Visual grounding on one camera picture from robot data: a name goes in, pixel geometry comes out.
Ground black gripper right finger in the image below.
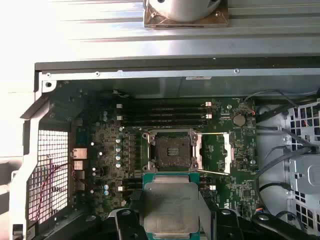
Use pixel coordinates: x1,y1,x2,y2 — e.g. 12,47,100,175
199,190,320,240

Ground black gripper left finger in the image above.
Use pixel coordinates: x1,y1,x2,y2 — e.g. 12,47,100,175
77,190,147,240

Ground silver CPU with green edge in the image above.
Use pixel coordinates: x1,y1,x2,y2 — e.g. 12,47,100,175
141,171,213,240

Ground metal socket cover frame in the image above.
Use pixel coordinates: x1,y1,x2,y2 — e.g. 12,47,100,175
196,131,232,176

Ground RAM slot with white clips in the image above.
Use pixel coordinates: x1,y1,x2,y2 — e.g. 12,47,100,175
116,113,213,121
116,184,216,192
116,100,213,108

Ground CPU socket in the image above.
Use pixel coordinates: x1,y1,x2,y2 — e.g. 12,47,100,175
141,127,201,177

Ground green motherboard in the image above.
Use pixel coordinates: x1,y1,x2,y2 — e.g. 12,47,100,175
71,96,258,226

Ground silver metal drive cage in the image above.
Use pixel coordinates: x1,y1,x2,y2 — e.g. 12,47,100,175
254,98,320,232

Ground round coin battery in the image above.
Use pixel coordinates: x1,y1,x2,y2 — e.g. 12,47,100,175
232,114,246,127

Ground black and silver PC case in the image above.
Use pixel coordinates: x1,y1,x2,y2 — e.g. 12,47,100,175
8,57,320,240

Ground thick black cable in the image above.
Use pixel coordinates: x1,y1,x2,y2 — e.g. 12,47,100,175
254,124,320,154
255,181,295,201

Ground thin red wire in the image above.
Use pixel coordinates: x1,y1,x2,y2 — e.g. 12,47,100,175
36,161,87,221

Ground thin black wire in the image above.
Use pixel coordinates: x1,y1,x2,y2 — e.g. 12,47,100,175
242,89,300,109

